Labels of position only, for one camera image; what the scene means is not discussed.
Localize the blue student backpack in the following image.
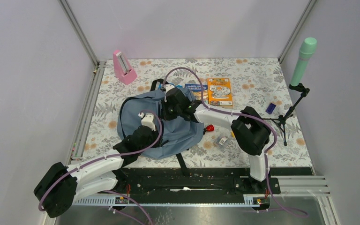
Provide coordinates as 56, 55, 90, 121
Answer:
114, 79, 204, 176

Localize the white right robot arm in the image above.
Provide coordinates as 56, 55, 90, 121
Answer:
162, 84, 271, 193

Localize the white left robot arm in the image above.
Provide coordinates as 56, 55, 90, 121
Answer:
33, 125, 163, 218

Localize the blue treehouse book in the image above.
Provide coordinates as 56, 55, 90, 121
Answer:
185, 83, 208, 98

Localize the blue round package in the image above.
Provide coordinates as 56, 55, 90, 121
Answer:
158, 83, 182, 91

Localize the floral tablecloth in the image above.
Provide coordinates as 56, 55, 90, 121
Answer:
82, 58, 312, 179

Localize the red knob toy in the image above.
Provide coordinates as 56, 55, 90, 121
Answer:
203, 124, 215, 134

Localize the orange book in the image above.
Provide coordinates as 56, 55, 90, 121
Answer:
207, 78, 233, 109

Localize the pink metronome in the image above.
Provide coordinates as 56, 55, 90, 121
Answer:
113, 50, 137, 85

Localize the purple toy brick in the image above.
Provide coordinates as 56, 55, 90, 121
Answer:
265, 103, 277, 114

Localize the black tripod stand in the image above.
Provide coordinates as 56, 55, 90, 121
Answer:
263, 83, 310, 146

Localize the mint green microphone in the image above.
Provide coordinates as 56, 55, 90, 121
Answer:
290, 37, 317, 87

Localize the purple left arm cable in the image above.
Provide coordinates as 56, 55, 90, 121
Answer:
38, 109, 164, 212

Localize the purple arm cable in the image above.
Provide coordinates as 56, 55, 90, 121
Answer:
162, 67, 309, 218
38, 109, 164, 212

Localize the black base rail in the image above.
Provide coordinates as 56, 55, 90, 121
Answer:
67, 166, 282, 206

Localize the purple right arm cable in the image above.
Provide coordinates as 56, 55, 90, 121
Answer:
162, 67, 309, 218

